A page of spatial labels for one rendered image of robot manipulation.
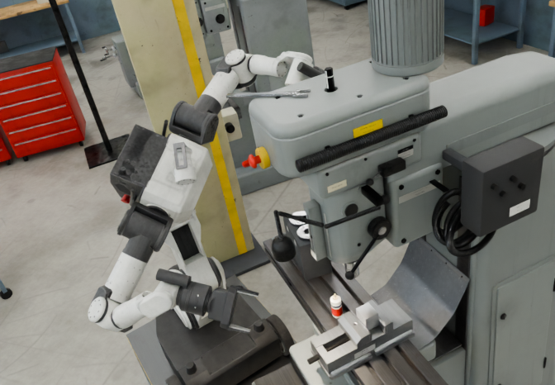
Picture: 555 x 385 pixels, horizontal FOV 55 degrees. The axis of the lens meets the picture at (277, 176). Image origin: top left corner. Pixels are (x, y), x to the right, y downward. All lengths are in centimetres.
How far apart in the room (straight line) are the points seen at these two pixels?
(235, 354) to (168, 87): 154
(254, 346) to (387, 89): 147
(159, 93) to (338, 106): 191
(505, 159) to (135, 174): 112
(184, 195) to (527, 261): 122
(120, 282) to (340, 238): 70
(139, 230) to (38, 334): 233
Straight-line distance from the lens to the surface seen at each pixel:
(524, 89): 179
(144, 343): 298
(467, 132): 168
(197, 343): 264
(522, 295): 217
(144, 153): 183
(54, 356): 379
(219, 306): 155
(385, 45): 149
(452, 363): 228
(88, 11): 1041
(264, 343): 252
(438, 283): 209
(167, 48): 309
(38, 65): 589
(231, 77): 200
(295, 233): 217
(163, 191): 179
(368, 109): 140
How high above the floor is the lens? 249
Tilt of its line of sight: 32 degrees down
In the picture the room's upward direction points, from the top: 11 degrees counter-clockwise
